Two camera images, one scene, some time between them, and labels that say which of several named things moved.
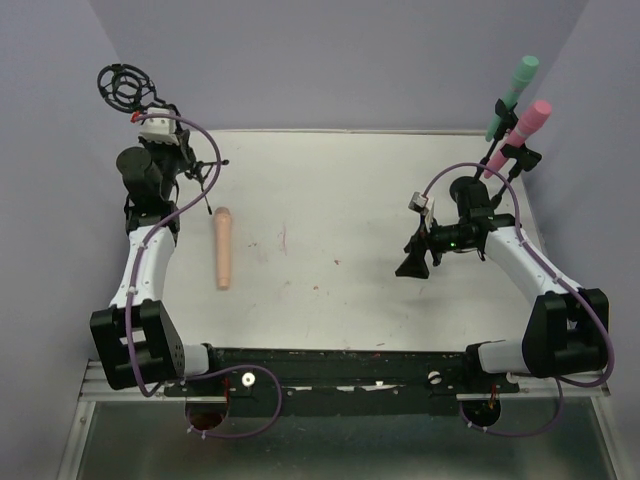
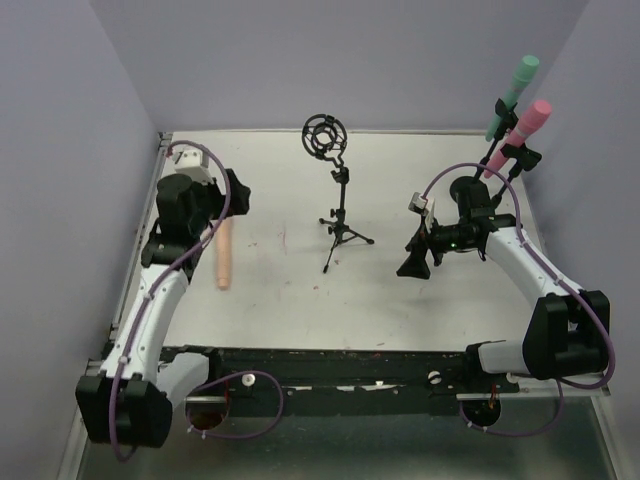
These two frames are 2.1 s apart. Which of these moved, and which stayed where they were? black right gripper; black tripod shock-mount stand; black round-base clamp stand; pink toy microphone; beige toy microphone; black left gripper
Moved: black left gripper; black tripod shock-mount stand
Stayed: pink toy microphone; beige toy microphone; black right gripper; black round-base clamp stand
